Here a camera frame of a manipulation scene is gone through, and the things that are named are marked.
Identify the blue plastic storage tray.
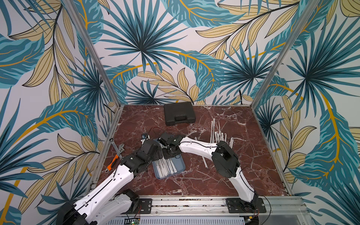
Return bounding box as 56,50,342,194
152,155,186,180

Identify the white straw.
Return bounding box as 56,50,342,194
211,118,216,143
168,159,177,173
156,163,166,179
214,122,227,143
202,157,208,169
161,161,172,177
229,137,234,148

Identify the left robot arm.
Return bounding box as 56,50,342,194
55,139,162,225

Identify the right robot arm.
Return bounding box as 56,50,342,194
157,133,258,205

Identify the black plastic tool case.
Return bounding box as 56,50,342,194
164,102,196,126

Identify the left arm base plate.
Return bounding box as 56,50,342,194
121,198,153,215

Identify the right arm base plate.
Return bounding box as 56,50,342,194
226,198,267,214

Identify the aluminium front rail frame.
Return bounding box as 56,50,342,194
66,195,316,225

